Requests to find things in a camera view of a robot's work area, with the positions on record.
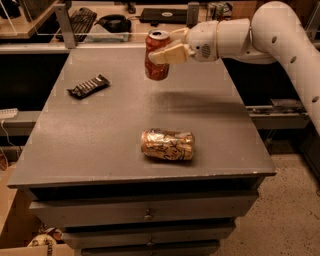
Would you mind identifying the white power strip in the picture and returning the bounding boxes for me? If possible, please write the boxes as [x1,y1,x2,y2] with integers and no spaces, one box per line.
[0,108,18,120]

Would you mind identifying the left grey metal bracket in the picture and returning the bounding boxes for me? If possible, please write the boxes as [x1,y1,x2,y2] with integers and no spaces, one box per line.
[54,3,77,49]

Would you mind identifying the red coke can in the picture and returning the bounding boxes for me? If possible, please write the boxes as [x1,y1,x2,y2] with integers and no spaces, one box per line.
[145,29,170,81]

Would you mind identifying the grey drawer cabinet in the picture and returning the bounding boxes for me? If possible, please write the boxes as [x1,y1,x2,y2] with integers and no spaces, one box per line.
[9,46,275,256]

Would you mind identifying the chocolate rxbar wrapper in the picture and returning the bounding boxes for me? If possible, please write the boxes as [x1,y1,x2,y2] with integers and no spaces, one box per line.
[67,74,110,99]

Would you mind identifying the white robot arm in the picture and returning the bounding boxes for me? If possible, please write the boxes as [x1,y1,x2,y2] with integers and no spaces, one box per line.
[147,1,320,133]

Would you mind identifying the black keyboard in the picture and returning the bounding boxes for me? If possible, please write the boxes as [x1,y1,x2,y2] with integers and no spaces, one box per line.
[58,7,97,42]

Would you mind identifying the gold crushed soda can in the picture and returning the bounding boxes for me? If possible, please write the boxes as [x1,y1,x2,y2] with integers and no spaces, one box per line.
[141,129,194,161]

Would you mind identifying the drawer knob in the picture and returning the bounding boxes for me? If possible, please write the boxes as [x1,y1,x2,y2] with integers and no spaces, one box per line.
[146,237,155,247]
[144,209,153,221]

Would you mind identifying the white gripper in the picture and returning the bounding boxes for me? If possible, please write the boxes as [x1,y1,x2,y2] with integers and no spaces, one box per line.
[148,21,218,65]

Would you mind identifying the grey metal bracket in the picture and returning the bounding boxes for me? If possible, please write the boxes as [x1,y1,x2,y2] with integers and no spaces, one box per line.
[186,2,200,28]
[54,3,77,49]

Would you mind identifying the black laptop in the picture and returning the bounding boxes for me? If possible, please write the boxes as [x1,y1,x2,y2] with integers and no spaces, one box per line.
[139,8,187,24]

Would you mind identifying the middle grey metal bracket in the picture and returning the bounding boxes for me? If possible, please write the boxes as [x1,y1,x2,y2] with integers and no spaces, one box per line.
[186,2,200,28]

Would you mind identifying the top drawer knob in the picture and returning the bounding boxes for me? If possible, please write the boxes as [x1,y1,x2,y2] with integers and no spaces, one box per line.
[144,209,153,221]

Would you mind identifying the black headphones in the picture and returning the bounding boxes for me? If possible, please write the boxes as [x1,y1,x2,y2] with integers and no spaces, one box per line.
[97,14,131,33]

